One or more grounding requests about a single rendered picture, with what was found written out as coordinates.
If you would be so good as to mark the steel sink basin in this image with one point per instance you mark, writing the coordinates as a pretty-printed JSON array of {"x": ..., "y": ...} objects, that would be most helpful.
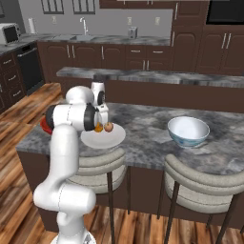
[{"x": 82, "y": 38}]

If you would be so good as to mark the beige cushioned bar stool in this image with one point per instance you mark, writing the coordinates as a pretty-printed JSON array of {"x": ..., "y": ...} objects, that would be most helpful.
[
  {"x": 101, "y": 162},
  {"x": 197, "y": 179}
]

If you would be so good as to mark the white microwave oven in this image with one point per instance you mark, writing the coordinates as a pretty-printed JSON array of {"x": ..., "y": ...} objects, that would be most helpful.
[{"x": 8, "y": 33}]

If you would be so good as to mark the dark brown island counter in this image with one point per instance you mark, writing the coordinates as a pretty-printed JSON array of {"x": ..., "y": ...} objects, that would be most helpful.
[{"x": 190, "y": 98}]

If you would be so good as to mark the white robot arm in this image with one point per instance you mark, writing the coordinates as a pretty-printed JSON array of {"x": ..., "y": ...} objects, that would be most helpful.
[{"x": 63, "y": 152}]

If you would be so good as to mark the white and blue bowl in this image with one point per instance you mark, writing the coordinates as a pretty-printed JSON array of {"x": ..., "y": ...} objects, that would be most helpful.
[{"x": 188, "y": 130}]

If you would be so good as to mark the dark brown base cupboard run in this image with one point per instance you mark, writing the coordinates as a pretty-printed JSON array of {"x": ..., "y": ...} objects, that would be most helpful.
[{"x": 114, "y": 57}]

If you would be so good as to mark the black dishwasher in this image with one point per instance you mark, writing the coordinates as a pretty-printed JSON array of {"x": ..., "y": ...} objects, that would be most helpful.
[{"x": 30, "y": 68}]

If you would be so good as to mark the silver toaster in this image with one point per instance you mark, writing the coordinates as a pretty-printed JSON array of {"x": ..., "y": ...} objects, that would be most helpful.
[{"x": 132, "y": 32}]

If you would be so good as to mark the black wall oven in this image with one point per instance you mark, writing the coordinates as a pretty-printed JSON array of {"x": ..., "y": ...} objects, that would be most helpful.
[{"x": 226, "y": 12}]

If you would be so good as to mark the red bowl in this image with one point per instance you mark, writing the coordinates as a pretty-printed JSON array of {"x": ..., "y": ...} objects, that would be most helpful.
[{"x": 44, "y": 127}]

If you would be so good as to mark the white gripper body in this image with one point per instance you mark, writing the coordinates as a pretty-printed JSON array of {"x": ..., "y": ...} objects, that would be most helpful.
[{"x": 103, "y": 113}]

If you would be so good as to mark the white round plate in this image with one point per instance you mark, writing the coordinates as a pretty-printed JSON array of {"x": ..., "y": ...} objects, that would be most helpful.
[{"x": 105, "y": 139}]

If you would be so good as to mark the dark brown drawer stack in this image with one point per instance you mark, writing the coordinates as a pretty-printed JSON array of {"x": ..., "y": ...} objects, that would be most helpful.
[{"x": 11, "y": 79}]

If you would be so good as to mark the orange fruit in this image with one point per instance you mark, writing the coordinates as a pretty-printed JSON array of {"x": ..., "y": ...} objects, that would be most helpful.
[{"x": 99, "y": 128}]

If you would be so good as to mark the brownish round fruit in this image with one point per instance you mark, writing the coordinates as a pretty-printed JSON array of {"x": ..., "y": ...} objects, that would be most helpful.
[{"x": 109, "y": 127}]

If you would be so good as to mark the dark brown wall cupboard run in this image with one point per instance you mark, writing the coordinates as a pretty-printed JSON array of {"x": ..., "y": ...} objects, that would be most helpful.
[{"x": 136, "y": 4}]

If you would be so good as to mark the dark brown tall cupboard run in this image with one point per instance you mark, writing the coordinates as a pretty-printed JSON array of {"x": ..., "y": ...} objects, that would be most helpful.
[{"x": 206, "y": 47}]

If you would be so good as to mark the white wall outlet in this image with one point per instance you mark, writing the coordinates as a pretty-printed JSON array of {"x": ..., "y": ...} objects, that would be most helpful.
[
  {"x": 157, "y": 21},
  {"x": 54, "y": 19},
  {"x": 129, "y": 21}
]

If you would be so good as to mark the white paper towel roll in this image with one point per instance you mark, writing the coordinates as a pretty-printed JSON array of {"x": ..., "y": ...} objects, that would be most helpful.
[{"x": 31, "y": 26}]

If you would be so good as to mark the dark framed window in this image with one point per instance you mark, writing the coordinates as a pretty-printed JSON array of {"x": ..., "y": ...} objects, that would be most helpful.
[
  {"x": 84, "y": 6},
  {"x": 52, "y": 6}
]

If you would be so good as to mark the silver sink tap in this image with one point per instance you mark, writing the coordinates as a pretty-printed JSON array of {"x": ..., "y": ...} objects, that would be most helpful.
[{"x": 84, "y": 25}]

